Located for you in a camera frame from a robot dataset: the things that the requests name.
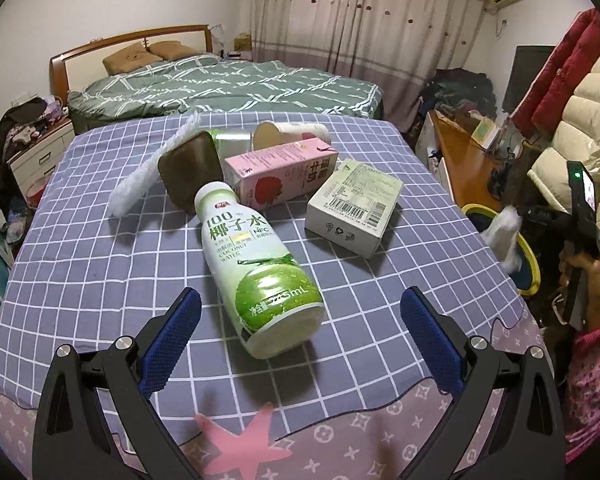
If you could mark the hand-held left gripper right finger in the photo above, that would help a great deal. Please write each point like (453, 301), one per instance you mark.
(432, 340)

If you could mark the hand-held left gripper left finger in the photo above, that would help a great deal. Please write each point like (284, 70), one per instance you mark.
(167, 342)

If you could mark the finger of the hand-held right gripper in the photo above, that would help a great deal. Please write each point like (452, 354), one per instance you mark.
(550, 222)

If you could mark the white tissue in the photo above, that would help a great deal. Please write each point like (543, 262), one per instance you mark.
(502, 237)

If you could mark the yellow-rimmed dark waste bin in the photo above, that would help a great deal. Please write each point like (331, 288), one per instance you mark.
(527, 270)

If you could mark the green coconut water bottle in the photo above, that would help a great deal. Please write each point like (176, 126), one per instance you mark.
(260, 270)

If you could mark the pink milk carton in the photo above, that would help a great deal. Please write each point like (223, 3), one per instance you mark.
(280, 175)

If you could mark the cream down jacket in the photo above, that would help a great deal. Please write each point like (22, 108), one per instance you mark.
(590, 125)

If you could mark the checked purple tablecloth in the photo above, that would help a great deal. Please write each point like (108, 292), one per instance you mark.
(105, 285)

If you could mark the wooden desk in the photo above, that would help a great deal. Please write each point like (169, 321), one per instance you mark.
(460, 160)

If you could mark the green and white book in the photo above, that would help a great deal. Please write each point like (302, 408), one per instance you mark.
(485, 134)

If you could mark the red hanging coat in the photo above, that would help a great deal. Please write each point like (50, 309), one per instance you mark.
(555, 70)

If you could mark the black television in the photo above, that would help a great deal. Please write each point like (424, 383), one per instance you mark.
(525, 80)

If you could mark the white cardboard box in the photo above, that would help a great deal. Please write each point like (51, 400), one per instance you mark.
(352, 205)

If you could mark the pile of dark clothes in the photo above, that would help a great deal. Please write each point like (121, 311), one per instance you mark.
(460, 92)

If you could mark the white fluffy brush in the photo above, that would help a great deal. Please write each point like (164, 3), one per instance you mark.
(135, 180)

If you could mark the brown square pad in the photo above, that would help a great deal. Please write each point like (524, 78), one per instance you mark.
(190, 170)

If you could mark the white wooden nightstand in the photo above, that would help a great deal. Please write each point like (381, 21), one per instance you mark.
(40, 152)

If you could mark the beige paper cup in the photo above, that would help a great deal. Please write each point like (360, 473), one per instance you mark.
(290, 135)

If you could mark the pink and white curtain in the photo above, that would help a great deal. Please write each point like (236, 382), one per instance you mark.
(380, 25)

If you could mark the dark clothes heap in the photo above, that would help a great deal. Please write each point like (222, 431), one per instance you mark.
(10, 130)

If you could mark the green checked quilt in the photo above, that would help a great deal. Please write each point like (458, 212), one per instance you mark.
(260, 90)

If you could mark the large brown pillow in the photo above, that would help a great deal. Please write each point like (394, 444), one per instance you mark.
(130, 59)

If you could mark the small brown pillow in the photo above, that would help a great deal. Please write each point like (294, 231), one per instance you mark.
(175, 50)

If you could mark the wooden bed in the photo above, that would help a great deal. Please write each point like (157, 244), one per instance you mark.
(80, 60)

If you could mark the brown tissue box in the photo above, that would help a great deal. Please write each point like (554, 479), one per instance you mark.
(242, 41)

